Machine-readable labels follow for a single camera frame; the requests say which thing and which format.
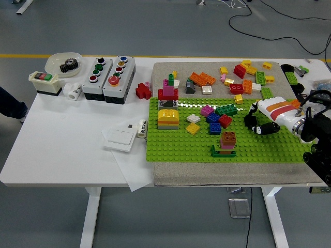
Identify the white floor cable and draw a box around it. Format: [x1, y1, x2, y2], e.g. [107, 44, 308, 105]
[216, 0, 249, 9]

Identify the grey emergency-stop control box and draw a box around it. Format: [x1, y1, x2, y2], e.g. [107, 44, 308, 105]
[102, 55, 137, 105]

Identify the white table foot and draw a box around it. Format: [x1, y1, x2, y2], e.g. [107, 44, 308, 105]
[11, 0, 34, 15]

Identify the white paper sheet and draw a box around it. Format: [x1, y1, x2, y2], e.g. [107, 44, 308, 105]
[101, 123, 156, 192]

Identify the black toy brick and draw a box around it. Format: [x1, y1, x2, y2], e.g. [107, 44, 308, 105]
[244, 115, 259, 127]

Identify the brown-orange square brick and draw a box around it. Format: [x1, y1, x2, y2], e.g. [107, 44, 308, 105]
[220, 131, 237, 145]

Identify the white pipe tee fitting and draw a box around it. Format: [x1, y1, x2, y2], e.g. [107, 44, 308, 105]
[63, 82, 83, 101]

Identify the green studded baseplate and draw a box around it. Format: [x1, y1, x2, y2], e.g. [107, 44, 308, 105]
[145, 97, 315, 164]

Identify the dark grey slope brick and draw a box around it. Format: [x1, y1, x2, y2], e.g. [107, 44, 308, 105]
[185, 79, 197, 95]

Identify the magenta square brick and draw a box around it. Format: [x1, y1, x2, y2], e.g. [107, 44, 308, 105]
[200, 105, 215, 117]

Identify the yellow flat square brick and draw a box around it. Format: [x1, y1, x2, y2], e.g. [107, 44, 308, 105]
[186, 122, 200, 135]

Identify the orange plate brick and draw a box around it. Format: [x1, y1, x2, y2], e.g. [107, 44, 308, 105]
[157, 117, 180, 125]

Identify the dark green long brick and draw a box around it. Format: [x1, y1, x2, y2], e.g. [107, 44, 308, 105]
[215, 103, 238, 116]

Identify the red cross-shaped brick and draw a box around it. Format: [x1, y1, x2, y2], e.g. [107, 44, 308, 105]
[135, 82, 153, 100]

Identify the blue square brick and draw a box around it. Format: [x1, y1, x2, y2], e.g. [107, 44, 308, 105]
[206, 112, 221, 124]
[208, 122, 222, 135]

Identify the red square brick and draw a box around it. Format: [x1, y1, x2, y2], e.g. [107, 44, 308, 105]
[218, 114, 233, 129]

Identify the black electronic device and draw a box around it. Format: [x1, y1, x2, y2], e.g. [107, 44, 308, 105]
[309, 89, 331, 104]

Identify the grey-brown mat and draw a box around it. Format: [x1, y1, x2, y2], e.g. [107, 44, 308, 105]
[152, 61, 324, 187]

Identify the red two-stud brick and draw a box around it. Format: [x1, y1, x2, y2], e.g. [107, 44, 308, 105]
[229, 83, 245, 95]

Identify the cream red-green switch box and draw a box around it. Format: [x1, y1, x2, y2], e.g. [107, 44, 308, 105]
[28, 71, 65, 97]

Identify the white wall switch plate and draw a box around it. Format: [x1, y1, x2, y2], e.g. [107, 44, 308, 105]
[103, 128, 137, 153]

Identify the translucent white bowl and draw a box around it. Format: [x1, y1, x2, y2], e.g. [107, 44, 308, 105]
[45, 52, 83, 78]

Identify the wide red brick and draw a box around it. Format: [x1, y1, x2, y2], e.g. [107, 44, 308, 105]
[157, 88, 179, 101]

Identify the black strap piece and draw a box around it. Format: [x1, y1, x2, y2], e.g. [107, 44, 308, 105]
[291, 83, 306, 100]

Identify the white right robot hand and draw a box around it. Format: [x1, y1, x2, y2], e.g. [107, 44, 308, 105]
[244, 96, 304, 136]

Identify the lime green long brick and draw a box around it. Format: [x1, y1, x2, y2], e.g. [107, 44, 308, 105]
[260, 87, 275, 100]
[284, 71, 299, 85]
[255, 71, 267, 86]

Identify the grey and green clip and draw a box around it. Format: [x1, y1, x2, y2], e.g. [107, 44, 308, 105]
[294, 65, 310, 78]

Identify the grey arch brick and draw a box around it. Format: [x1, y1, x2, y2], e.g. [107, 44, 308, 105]
[158, 99, 179, 109]

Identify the black metal gear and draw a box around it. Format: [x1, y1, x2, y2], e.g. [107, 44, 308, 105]
[59, 58, 80, 73]

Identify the yellow domed brick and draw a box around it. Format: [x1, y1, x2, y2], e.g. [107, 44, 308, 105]
[157, 108, 180, 120]

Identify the white table leg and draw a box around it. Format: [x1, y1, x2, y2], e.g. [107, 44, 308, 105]
[79, 186, 102, 248]
[261, 186, 289, 248]

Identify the dark green plate brick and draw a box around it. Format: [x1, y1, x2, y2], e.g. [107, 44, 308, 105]
[210, 144, 237, 158]

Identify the thin black hanging cable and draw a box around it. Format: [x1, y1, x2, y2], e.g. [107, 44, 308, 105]
[245, 186, 253, 248]

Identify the white printed cylinder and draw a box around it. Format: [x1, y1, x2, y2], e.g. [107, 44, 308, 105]
[136, 119, 148, 139]

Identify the metal floor socket plate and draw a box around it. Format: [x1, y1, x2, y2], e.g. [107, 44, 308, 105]
[228, 198, 251, 219]

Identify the black floor cable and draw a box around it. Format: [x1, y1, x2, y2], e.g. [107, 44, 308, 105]
[228, 0, 331, 55]
[259, 0, 331, 21]

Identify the bag of blue parts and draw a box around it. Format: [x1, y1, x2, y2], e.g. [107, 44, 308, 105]
[312, 79, 331, 91]

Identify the light grey brick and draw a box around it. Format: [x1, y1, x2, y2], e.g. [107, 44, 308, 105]
[157, 123, 180, 131]

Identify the grey four-button control box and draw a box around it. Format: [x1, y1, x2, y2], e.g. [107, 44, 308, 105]
[82, 57, 114, 101]

